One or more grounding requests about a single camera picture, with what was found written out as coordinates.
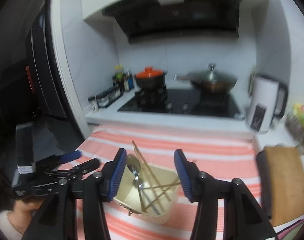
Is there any wooden chopstick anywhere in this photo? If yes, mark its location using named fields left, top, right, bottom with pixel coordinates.
left=135, top=152, right=165, bottom=213
left=132, top=140, right=171, bottom=202

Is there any person's left hand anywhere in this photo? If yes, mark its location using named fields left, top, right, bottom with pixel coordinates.
left=8, top=198, right=44, bottom=234

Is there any steel spoon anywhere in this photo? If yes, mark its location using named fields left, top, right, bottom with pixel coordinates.
left=127, top=154, right=147, bottom=212

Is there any cream wooden utensil holder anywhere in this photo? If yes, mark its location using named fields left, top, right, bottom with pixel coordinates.
left=115, top=164, right=179, bottom=225

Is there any chopstick leaning in holder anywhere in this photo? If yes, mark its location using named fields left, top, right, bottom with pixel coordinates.
left=145, top=187, right=172, bottom=209

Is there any black gas stove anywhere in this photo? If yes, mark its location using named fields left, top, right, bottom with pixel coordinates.
left=119, top=87, right=245, bottom=120

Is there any black refrigerator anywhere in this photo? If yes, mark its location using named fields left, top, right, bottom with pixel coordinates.
left=0, top=0, right=84, bottom=155

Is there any blue label bottle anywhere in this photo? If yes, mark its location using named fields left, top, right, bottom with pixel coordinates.
left=126, top=72, right=135, bottom=91

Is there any steel wok with lid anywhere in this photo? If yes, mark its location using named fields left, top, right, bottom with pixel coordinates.
left=173, top=63, right=237, bottom=94

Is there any yellow cap sauce bottle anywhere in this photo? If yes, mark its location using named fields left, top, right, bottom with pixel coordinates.
left=112, top=65, right=124, bottom=92

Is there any wooden cutting board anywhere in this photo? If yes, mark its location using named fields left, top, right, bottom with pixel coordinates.
left=256, top=146, right=304, bottom=226

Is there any black pot orange lid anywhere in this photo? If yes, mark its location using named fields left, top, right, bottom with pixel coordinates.
left=135, top=66, right=167, bottom=89

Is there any white electric kettle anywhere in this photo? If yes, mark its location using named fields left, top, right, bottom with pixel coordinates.
left=246, top=75, right=288, bottom=133

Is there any black range hood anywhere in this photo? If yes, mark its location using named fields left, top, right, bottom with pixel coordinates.
left=102, top=0, right=242, bottom=43

